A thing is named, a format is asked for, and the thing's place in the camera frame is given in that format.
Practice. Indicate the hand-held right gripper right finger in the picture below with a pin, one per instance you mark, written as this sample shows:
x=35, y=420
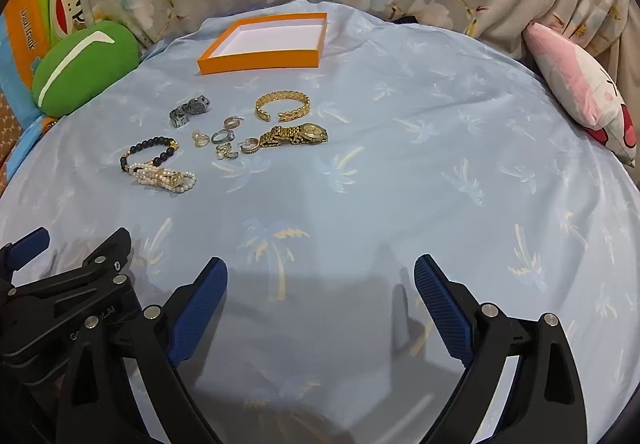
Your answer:
x=442, y=309

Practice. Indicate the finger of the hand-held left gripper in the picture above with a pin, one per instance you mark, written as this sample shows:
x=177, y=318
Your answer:
x=95, y=261
x=30, y=244

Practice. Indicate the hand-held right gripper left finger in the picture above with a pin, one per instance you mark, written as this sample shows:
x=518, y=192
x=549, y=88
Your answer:
x=200, y=309

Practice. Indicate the cluster of small rings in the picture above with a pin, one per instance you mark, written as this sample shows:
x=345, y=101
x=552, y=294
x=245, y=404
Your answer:
x=222, y=137

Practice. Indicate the silver wristwatch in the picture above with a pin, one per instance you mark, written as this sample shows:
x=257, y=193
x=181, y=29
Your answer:
x=192, y=109

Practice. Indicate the gold wristwatch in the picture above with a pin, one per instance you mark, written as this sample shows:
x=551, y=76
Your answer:
x=307, y=132

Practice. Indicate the gold leaf bangle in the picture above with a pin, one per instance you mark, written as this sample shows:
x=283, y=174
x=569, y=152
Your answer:
x=285, y=117

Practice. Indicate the orange shallow box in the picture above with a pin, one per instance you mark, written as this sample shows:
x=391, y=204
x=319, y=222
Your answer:
x=260, y=57

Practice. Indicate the light blue palm-print sheet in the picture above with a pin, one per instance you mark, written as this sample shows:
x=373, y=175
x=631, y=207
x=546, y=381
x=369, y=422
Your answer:
x=375, y=184

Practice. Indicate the green round pillow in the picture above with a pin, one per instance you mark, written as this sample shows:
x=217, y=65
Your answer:
x=85, y=69

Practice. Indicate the orange green cartoon cloth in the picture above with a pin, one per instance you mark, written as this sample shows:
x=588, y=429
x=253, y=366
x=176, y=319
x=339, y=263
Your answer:
x=30, y=39

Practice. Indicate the pink white pillow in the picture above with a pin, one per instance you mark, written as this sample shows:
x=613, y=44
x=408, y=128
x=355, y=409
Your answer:
x=575, y=74

